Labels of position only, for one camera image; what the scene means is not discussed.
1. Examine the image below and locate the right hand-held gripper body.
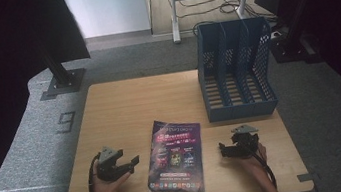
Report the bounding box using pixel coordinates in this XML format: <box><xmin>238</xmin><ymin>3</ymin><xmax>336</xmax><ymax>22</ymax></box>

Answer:
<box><xmin>227</xmin><ymin>122</ymin><xmax>263</xmax><ymax>161</ymax></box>

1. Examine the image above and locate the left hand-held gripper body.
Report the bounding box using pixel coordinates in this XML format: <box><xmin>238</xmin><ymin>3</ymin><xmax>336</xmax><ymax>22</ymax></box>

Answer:
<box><xmin>92</xmin><ymin>142</ymin><xmax>134</xmax><ymax>185</ymax></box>

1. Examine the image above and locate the blue plastic file rack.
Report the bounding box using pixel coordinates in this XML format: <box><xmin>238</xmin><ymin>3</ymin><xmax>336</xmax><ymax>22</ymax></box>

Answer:
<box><xmin>191</xmin><ymin>14</ymin><xmax>284</xmax><ymax>124</ymax></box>

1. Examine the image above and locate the purple cover book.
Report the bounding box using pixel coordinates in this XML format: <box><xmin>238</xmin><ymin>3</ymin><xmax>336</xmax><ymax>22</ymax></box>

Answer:
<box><xmin>138</xmin><ymin>114</ymin><xmax>210</xmax><ymax>192</ymax></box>

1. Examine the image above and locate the person's right hand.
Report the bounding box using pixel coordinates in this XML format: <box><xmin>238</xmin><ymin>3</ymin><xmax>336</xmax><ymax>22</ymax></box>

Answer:
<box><xmin>234</xmin><ymin>141</ymin><xmax>274</xmax><ymax>183</ymax></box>

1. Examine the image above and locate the black metal stand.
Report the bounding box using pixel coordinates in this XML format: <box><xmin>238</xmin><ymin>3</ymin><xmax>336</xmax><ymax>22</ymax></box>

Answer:
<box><xmin>40</xmin><ymin>44</ymin><xmax>89</xmax><ymax>97</ymax></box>
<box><xmin>262</xmin><ymin>0</ymin><xmax>326</xmax><ymax>70</ymax></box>

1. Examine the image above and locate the white power strip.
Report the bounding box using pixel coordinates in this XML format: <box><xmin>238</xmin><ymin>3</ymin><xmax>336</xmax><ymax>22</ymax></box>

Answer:
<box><xmin>269</xmin><ymin>29</ymin><xmax>285</xmax><ymax>40</ymax></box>

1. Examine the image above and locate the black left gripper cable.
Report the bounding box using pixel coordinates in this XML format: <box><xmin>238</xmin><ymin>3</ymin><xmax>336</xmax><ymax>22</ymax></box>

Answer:
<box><xmin>83</xmin><ymin>154</ymin><xmax>105</xmax><ymax>192</ymax></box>

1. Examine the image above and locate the grey table bracket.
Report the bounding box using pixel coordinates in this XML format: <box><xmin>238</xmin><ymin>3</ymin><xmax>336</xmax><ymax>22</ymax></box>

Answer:
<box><xmin>296</xmin><ymin>171</ymin><xmax>321</xmax><ymax>190</ymax></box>

